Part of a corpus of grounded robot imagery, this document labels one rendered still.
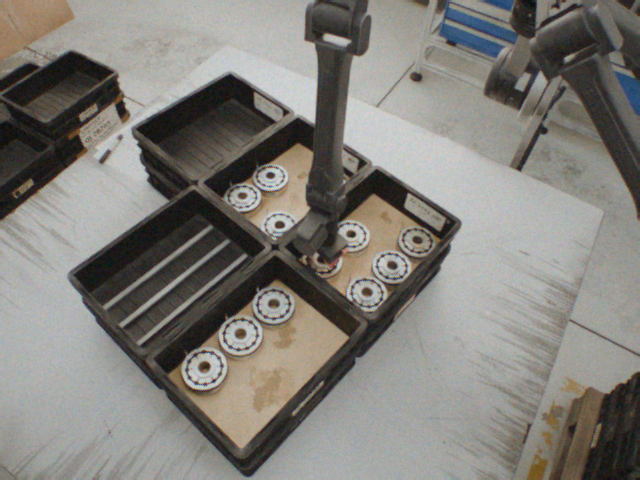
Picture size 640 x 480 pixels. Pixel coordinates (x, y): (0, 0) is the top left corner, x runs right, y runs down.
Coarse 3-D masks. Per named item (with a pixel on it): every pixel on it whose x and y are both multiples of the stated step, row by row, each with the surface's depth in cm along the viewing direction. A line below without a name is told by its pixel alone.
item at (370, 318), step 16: (416, 192) 139; (288, 240) 127; (448, 240) 131; (288, 256) 124; (432, 256) 127; (416, 272) 124; (400, 288) 121; (352, 304) 118; (384, 304) 118; (368, 320) 116
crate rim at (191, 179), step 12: (228, 72) 164; (204, 84) 160; (252, 84) 162; (168, 108) 153; (288, 108) 156; (144, 120) 149; (132, 132) 146; (264, 132) 149; (144, 144) 145; (156, 156) 144; (168, 156) 141; (228, 156) 143; (180, 168) 139; (192, 180) 137
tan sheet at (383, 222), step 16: (368, 208) 148; (384, 208) 148; (368, 224) 144; (384, 224) 145; (400, 224) 145; (416, 224) 146; (384, 240) 141; (368, 256) 138; (352, 272) 135; (368, 272) 135; (336, 288) 132
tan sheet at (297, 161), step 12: (300, 144) 161; (288, 156) 158; (300, 156) 158; (288, 168) 155; (300, 168) 155; (252, 180) 151; (300, 180) 152; (288, 192) 149; (300, 192) 150; (264, 204) 146; (276, 204) 146; (288, 204) 147; (300, 204) 147; (252, 216) 143; (264, 216) 144; (300, 216) 144
